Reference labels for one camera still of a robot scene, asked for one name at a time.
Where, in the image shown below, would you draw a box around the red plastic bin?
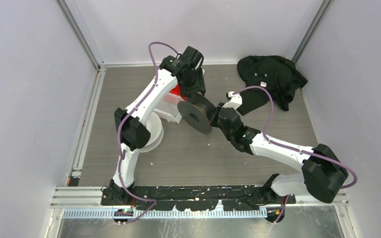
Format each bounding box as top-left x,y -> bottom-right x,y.
170,85 -> 187,101

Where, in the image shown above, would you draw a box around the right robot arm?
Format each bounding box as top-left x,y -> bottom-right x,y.
210,107 -> 349,204

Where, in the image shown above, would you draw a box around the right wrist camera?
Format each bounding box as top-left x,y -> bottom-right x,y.
222,91 -> 243,110

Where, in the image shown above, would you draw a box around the black cloth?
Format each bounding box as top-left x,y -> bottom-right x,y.
237,56 -> 308,112

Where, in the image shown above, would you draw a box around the black perforated spool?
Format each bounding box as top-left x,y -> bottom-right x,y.
177,93 -> 215,134

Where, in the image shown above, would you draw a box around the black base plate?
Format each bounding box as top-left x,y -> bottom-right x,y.
101,184 -> 284,211

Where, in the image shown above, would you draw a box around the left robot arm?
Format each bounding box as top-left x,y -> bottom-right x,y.
110,46 -> 206,205

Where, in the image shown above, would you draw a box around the white perforated spool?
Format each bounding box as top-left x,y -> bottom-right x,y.
123,112 -> 164,153

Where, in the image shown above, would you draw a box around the near white plastic bin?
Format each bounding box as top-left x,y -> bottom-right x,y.
154,93 -> 184,124

